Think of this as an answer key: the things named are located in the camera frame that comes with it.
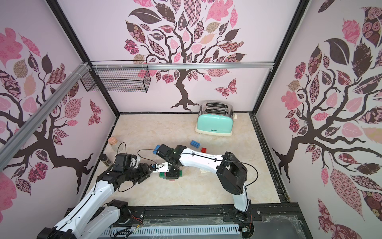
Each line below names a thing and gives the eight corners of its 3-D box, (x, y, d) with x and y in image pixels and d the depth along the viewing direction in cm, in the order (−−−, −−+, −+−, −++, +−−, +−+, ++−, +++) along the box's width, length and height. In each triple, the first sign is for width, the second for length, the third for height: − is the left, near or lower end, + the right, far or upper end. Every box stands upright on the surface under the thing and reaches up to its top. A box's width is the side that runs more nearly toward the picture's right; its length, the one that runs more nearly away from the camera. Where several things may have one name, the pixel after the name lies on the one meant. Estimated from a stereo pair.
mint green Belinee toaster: (195, 136, 108) (195, 119, 94) (195, 118, 120) (195, 100, 106) (231, 136, 108) (237, 119, 94) (228, 118, 120) (232, 100, 106)
